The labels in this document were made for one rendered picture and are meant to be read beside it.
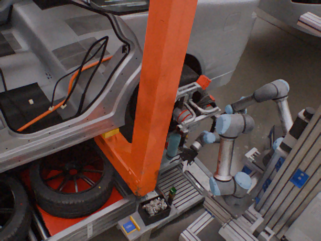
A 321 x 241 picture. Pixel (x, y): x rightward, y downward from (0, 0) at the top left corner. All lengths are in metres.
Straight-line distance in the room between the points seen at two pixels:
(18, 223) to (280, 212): 1.75
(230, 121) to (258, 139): 2.12
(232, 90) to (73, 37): 2.32
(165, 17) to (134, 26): 0.66
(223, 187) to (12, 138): 1.37
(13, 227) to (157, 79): 1.43
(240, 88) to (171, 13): 3.25
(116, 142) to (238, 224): 1.10
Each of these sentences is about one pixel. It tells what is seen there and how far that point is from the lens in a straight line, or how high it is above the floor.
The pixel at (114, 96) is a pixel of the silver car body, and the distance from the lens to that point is 2.53.
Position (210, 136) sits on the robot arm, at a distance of 2.38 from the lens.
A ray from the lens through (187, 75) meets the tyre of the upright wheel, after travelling 2.68.
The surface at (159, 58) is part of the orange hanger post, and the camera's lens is 1.73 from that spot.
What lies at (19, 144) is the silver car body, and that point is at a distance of 2.43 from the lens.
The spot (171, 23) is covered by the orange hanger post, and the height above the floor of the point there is 1.97.
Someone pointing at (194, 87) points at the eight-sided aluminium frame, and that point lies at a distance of 2.67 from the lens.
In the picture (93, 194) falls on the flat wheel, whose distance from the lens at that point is 2.66.
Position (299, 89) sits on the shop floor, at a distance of 5.20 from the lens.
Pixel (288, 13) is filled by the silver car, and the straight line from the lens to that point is 4.78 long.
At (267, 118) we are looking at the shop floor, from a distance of 4.45.
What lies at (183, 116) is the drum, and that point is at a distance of 2.72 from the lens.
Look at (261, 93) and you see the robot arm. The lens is 2.56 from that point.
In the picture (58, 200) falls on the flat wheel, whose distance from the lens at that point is 2.65.
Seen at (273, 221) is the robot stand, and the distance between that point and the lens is 2.54.
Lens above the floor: 2.74
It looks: 44 degrees down
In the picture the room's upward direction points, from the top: 11 degrees clockwise
